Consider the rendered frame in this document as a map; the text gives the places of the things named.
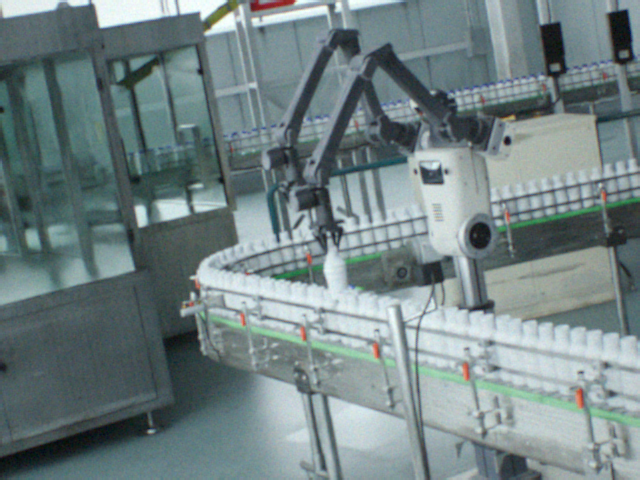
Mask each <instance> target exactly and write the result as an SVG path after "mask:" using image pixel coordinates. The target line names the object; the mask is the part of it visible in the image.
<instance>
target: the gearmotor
mask: <svg viewBox="0 0 640 480"><path fill-rule="evenodd" d="M380 257H381V264H382V269H383V276H384V281H385V286H387V289H389V291H391V292H392V291H394V290H395V288H397V287H402V286H406V285H412V284H417V280H416V274H415V269H414V267H415V266H418V265H420V264H424V263H430V262H435V261H440V262H441V263H443V262H447V261H453V260H454V258H453V257H450V256H443V254H440V253H438V252H437V251H436V250H435V249H434V247H433V246H432V244H431V241H430V235H425V236H420V237H418V238H413V239H409V241H406V243H405V248H400V249H396V250H391V251H385V252H383V253H382V254H380ZM441 288H442V293H443V299H442V304H441V306H443V304H444V299H445V293H444V288H443V283H441Z"/></svg>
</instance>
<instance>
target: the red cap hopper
mask: <svg viewBox="0 0 640 480"><path fill-rule="evenodd" d="M255 1H256V2H255V3H249V0H248V4H241V5H240V7H241V11H242V15H241V13H240V8H239V7H238V8H236V9H235V10H234V11H233V17H234V23H235V29H236V34H237V39H238V45H239V51H240V56H241V61H242V67H243V73H244V78H246V83H247V89H248V95H249V100H250V105H251V111H252V116H253V122H254V127H255V128H257V133H258V134H261V129H260V127H262V124H261V118H260V113H259V107H258V102H257V96H256V92H257V94H258V99H259V105H260V111H261V116H262V122H263V126H265V127H267V132H268V133H269V132H271V130H272V128H271V125H272V121H271V116H270V111H269V104H268V100H269V101H271V102H272V103H274V104H275V105H277V106H278V107H280V108H281V109H282V111H283V108H284V107H285V105H288V106H290V104H291V101H290V100H288V99H287V98H284V97H283V96H282V95H280V94H279V93H277V92H276V91H274V90H273V89H271V87H270V85H276V84H281V83H287V82H292V81H298V80H301V79H302V76H303V74H304V73H300V74H295V75H290V76H283V77H278V78H273V79H268V80H263V77H262V71H261V65H260V60H259V55H258V49H257V43H256V38H255V32H254V27H253V21H252V19H256V18H261V17H268V16H273V15H279V14H284V13H291V12H296V11H302V10H308V9H314V8H319V7H325V6H326V11H328V17H329V22H330V29H336V28H338V23H337V17H336V11H335V6H334V5H335V4H338V3H340V6H341V12H342V17H343V23H344V29H354V27H353V20H352V15H351V9H350V3H349V0H314V2H309V3H302V4H297V5H295V4H296V3H297V2H298V0H255ZM242 21H243V23H245V28H246V33H247V39H248V44H249V50H250V55H251V61H252V66H253V72H254V77H255V82H254V80H253V74H252V69H251V63H250V58H249V52H248V47H247V41H246V35H245V30H243V25H242ZM335 58H336V63H337V66H334V68H329V69H325V70H324V73H323V75H322V76H325V75H331V74H333V75H332V76H331V78H330V79H329V81H328V82H326V84H325V85H324V87H323V88H322V91H321V92H320V94H319V95H318V97H317V98H316V101H318V102H319V103H320V101H321V100H322V98H323V97H324V95H325V94H326V92H328V91H329V88H330V87H331V85H332V84H333V82H334V81H335V79H336V78H337V76H338V75H339V81H340V85H339V87H338V88H337V91H336V92H335V94H334V95H333V97H332V98H331V100H330V101H331V102H332V103H335V102H336V100H337V99H338V97H339V96H340V94H341V92H342V88H343V86H344V83H345V80H346V76H345V74H346V71H348V69H349V66H348V65H345V64H344V58H343V53H342V51H341V49H340V47H339V45H338V49H337V51H335ZM267 92H268V93H269V94H268V93H267ZM270 94H271V95H272V96H271V95H270ZM273 96H274V97H275V98H276V99H275V98H274V97H273ZM277 99H278V100H279V101H278V100H277ZM280 101H281V102H282V103H281V102H280ZM283 103H284V104H285V105H284V104H283ZM366 153H367V154H368V159H369V163H372V162H377V157H376V150H375V151H374V150H371V149H370V147H366ZM353 157H354V163H355V166H356V165H361V164H362V158H361V151H360V150H357V151H353ZM370 170H371V177H372V182H373V188H374V195H375V200H376V206H377V211H378V212H381V217H382V220H383V221H384V222H385V220H386V210H385V204H384V199H383V192H382V186H381V181H380V175H379V168H375V169H370ZM262 171H263V177H264V182H265V188H266V194H268V190H269V189H270V187H271V186H272V185H273V179H272V174H271V169H269V170H266V169H265V168H264V169H262ZM272 171H273V177H274V183H276V182H278V181H282V177H281V171H280V170H278V169H276V168H273V169H272ZM356 175H357V180H358V186H359V192H360V198H361V204H362V209H363V215H368V217H369V222H370V223H371V224H373V217H372V210H371V205H370V199H369V194H368V187H366V181H365V176H364V171H359V172H356ZM276 194H277V199H278V205H279V210H280V216H281V221H282V227H283V232H284V231H288V233H289V238H290V240H291V241H292V240H293V239H294V238H293V230H294V229H298V227H299V226H300V224H301V223H302V221H303V220H304V218H305V217H306V216H305V215H304V213H301V215H300V217H299V218H298V220H297V221H296V223H295V224H294V226H293V227H291V222H290V216H289V210H288V205H286V200H285V199H284V198H283V196H282V195H281V194H280V191H279V189H277V190H276ZM274 205H275V210H276V216H277V221H278V227H279V232H282V229H281V224H280V218H279V212H278V207H277V201H276V196H275V194H274Z"/></svg>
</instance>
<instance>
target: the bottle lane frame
mask: <svg viewBox="0 0 640 480"><path fill-rule="evenodd" d="M211 323H212V325H214V326H215V328H219V329H220V330H221V335H222V339H225V340H227V341H224V342H223V346H224V351H226V357H224V356H220V357H221V363H222V364H227V365H230V366H233V367H236V368H239V369H243V370H247V371H250V372H253V373H256V374H260V375H263V376H267V377H270V378H273V380H276V381H280V382H283V383H286V384H290V385H293V386H296V383H295V377H294V372H293V370H294V367H299V368H303V369H305V371H306V372H308V374H309V380H310V386H311V391H314V392H317V393H320V394H323V395H326V396H331V397H334V398H337V399H340V401H343V402H348V403H351V404H354V405H357V406H360V407H363V408H367V409H371V410H374V411H377V412H380V413H384V414H387V415H391V416H394V417H397V418H401V419H404V420H405V417H404V411H403V405H402V402H400V403H397V406H396V408H395V409H394V411H393V412H389V408H386V406H385V402H386V396H385V393H384V392H383V390H382V388H383V386H384V385H383V380H382V373H381V368H380V362H379V359H377V360H376V359H375V356H374V354H369V353H363V352H362V351H361V352H359V351H356V350H351V349H346V348H343V347H338V346H333V345H329V344H325V343H320V342H316V341H312V340H311V341H312V346H313V352H314V357H315V363H316V366H320V365H324V364H325V363H326V359H325V353H328V354H329V356H330V363H329V364H328V365H326V366H325V367H321V368H319V378H320V380H322V378H325V377H328V376H329V371H328V367H331V368H332V373H333V376H331V377H330V378H329V380H326V381H323V382H322V385H321V386H320V389H315V386H314V385H313V383H312V381H313V380H314V378H313V373H312V372H311V371H310V367H311V363H310V356H309V351H308V346H306V340H305V341H304V342H302V339H301V338H299V336H294V335H290V334H285V333H280V332H278V331H277V332H276V331H273V330H269V329H263V328H259V327H255V326H251V330H252V335H253V341H254V346H255V349H259V348H263V347H264V342H263V338H265V339H266V341H268V347H267V348H265V349H263V350H260V351H258V354H257V356H258V361H259V362H260V361H263V360H267V359H268V356H267V353H265V352H267V351H265V350H269V352H270V357H271V359H269V360H268V361H267V362H264V363H261V364H260V367H259V370H256V371H255V370H254V367H253V366H252V362H253V360H252V355H251V354H250V349H251V348H250V343H249V337H248V332H247V327H245V326H244V327H242V325H241V323H237V322H233V321H229V320H223V319H219V318H215V316H212V318H211ZM384 360H385V365H386V371H387V376H389V383H390V386H392V387H393V386H396V385H399V382H398V376H397V370H396V364H395V360H390V359H387V357H386V359H385V357H384ZM418 374H419V389H420V400H421V411H422V420H423V426H424V427H427V428H431V429H435V430H438V431H441V432H444V433H447V434H451V435H455V436H458V437H461V438H464V439H467V440H472V441H475V442H478V443H481V444H484V445H488V447H491V448H495V449H498V450H501V451H505V452H508V453H511V454H515V455H518V456H521V457H525V458H528V459H531V460H534V461H538V462H542V463H545V464H548V465H551V466H554V467H558V468H562V469H565V470H568V471H571V473H572V472H575V474H578V475H581V476H585V477H586V475H585V468H584V461H583V454H584V452H585V449H587V447H586V445H587V443H588V438H587V432H586V425H585V418H584V412H583V409H579V408H577V404H576V403H573V402H570V401H565V400H561V399H560V398H559V399H555V398H551V397H550V396H543V395H541V394H535V393H531V392H525V391H522V390H517V389H513V388H508V387H504V386H499V385H495V384H490V383H486V382H482V381H478V379H476V386H477V392H478V398H479V405H480V410H481V411H486V410H489V409H491V408H493V407H494V406H493V400H492V395H493V396H497V403H498V408H496V409H495V410H494V411H493V412H489V413H486V414H485V418H484V422H485V428H487V427H490V426H494V425H495V423H496V418H495V412H498V413H499V414H500V420H501V423H499V425H498V426H497V427H496V428H494V429H490V430H488V434H487V435H486V436H485V439H483V440H479V435H477V434H476V428H477V422H476V419H475V418H474V417H473V412H474V405H473V398H472V392H471V386H469V381H467V382H465V381H464V376H461V375H456V374H454V373H446V372H445V371H444V372H442V371H438V370H434V369H431V368H425V367H423V366H418ZM590 413H591V419H592V425H593V433H594V439H595V442H598V443H599V442H601V441H605V440H607V439H609V433H608V426H607V425H608V424H609V425H613V428H614V435H615V439H612V440H611V441H610V442H609V443H606V444H603V445H600V450H599V453H601V454H606V455H607V456H608V458H611V457H612V454H611V446H610V443H613V444H616V448H617V455H618V457H615V458H614V459H613V460H612V461H611V462H612V468H613V474H614V480H640V419H638V418H636V416H635V417H630V416H626V415H625V414H617V413H613V411H612V412H608V411H604V410H602V409H595V408H591V405H590Z"/></svg>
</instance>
